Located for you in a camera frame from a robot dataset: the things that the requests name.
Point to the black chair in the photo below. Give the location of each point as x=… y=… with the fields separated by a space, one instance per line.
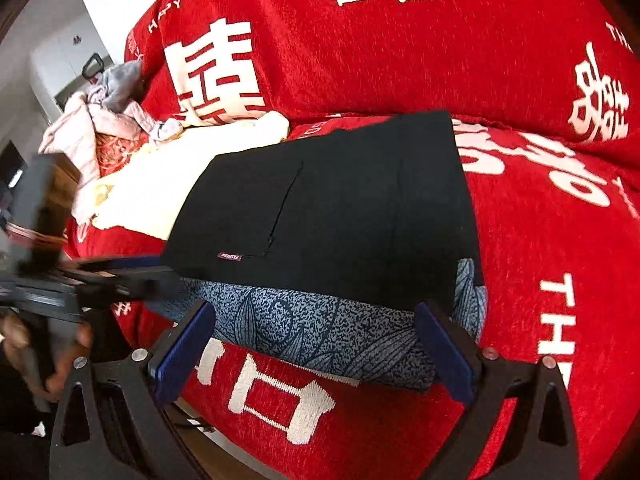
x=94 y=71

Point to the grey garment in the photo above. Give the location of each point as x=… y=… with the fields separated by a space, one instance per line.
x=120 y=85

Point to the red floral cloth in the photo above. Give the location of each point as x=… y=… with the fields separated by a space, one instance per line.
x=117 y=152

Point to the blue grey patterned pants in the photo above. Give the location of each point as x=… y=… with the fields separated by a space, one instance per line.
x=325 y=330

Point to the pink garment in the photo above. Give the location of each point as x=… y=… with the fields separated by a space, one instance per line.
x=80 y=130

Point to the red printed seat cover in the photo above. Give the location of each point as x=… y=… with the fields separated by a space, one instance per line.
x=540 y=270

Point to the black pants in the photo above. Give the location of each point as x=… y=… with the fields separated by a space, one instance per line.
x=340 y=205

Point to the cream cloth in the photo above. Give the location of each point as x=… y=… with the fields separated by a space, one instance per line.
x=150 y=190

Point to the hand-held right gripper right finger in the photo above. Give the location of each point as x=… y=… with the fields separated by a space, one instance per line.
x=447 y=355

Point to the red printed backrest cushion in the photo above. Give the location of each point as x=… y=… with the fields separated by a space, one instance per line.
x=400 y=45

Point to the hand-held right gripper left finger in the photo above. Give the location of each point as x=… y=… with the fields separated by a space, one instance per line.
x=182 y=350

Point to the person's left hand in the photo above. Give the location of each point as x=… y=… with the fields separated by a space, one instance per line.
x=72 y=355

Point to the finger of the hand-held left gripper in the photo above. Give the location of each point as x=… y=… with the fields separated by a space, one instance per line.
x=135 y=262
x=140 y=292

